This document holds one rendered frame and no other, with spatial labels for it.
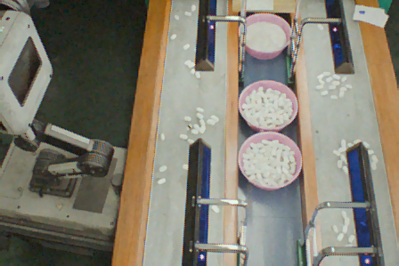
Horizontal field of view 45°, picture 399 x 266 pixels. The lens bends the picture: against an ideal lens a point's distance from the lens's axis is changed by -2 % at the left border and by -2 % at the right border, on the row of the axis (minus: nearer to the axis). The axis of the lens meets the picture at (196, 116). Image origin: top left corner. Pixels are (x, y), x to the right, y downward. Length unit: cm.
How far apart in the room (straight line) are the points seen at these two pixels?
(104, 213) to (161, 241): 46
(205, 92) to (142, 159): 45
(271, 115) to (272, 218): 47
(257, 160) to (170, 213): 44
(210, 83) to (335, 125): 61
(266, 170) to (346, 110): 48
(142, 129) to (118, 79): 121
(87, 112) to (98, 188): 93
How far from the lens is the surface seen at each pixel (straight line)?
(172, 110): 222
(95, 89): 330
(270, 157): 209
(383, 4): 288
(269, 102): 226
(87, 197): 237
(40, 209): 241
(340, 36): 206
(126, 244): 193
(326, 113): 226
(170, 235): 195
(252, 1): 262
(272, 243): 201
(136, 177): 204
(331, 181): 209
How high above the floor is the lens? 257
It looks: 56 degrees down
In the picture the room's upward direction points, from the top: 3 degrees counter-clockwise
